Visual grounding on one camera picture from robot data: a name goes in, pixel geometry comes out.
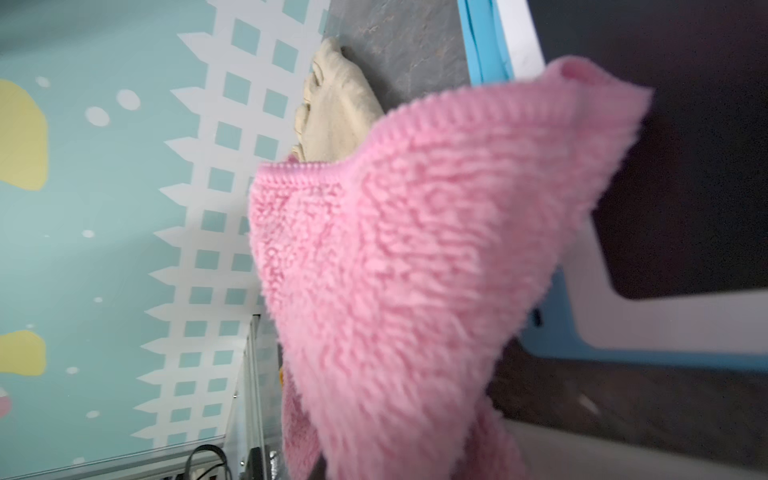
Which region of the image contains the pink cleaning cloth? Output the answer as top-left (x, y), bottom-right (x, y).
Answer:
top-left (249, 57), bottom-right (653, 479)

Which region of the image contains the blue framed drawing tablet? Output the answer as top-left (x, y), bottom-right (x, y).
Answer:
top-left (458, 1), bottom-right (767, 372)

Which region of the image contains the white drawing tablet front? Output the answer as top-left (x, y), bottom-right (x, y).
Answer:
top-left (505, 420), bottom-right (767, 480)

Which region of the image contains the beige work glove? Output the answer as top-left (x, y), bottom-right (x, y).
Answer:
top-left (292, 38), bottom-right (384, 163)

